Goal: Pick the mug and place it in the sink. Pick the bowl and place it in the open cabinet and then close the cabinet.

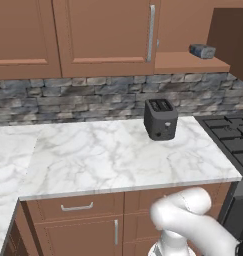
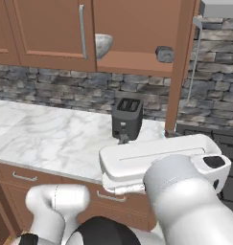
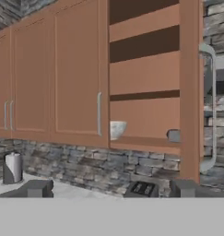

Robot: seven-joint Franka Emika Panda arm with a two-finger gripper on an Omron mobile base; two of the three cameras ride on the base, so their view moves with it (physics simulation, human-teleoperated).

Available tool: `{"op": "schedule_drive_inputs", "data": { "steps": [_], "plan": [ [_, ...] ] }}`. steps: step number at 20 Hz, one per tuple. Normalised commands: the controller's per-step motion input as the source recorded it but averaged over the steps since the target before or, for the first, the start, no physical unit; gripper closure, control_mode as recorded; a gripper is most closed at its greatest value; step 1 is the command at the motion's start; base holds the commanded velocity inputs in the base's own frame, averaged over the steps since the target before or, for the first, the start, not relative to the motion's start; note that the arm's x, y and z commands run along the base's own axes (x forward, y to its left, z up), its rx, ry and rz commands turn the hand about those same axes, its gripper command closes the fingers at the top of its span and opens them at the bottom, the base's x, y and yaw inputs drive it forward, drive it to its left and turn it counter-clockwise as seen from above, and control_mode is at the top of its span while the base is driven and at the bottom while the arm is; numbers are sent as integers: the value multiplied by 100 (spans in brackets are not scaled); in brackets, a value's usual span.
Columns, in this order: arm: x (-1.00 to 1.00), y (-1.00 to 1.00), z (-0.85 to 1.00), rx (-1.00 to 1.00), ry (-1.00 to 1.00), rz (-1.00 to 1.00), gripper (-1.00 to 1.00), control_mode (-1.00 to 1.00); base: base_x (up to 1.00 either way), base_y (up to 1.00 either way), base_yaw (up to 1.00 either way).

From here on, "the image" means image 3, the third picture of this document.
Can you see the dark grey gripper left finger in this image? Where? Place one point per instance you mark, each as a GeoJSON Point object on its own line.
{"type": "Point", "coordinates": [39, 188]}

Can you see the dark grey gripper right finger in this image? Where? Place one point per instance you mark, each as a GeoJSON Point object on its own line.
{"type": "Point", "coordinates": [185, 188]}

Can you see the open wooden cabinet door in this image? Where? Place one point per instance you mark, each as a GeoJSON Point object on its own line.
{"type": "Point", "coordinates": [189, 92]}

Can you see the narrow wooden cabinet door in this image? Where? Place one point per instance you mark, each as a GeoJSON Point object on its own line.
{"type": "Point", "coordinates": [0, 83]}

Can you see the open wooden cabinet with shelves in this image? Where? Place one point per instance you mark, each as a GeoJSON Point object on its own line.
{"type": "Point", "coordinates": [144, 76]}

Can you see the wide wooden cabinet door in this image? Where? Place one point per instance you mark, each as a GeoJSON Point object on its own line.
{"type": "Point", "coordinates": [76, 70]}

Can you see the paper towel roll on holder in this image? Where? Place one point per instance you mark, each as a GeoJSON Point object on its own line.
{"type": "Point", "coordinates": [13, 167]}

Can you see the black toaster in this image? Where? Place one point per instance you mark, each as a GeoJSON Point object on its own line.
{"type": "Point", "coordinates": [142, 189]}

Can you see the grey wall shelves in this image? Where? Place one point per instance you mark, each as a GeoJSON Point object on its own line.
{"type": "Point", "coordinates": [222, 73]}

